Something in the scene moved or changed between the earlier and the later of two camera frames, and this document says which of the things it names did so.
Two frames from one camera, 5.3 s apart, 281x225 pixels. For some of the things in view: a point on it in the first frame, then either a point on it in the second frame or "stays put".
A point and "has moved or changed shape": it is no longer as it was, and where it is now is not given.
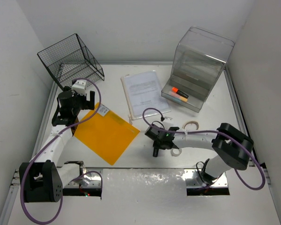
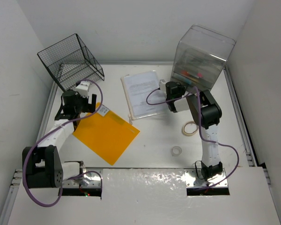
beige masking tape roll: [186, 123] stays put
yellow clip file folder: [107, 134] stays put
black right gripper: [156, 144] → [182, 89]
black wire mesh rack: [69, 59] stays put
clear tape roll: [176, 152] stays put
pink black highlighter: [155, 152] → [200, 75]
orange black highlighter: [175, 90] has moved or changed shape
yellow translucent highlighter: [176, 96] has moved or changed shape
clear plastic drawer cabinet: [201, 58] stays put
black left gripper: [87, 104] stays put
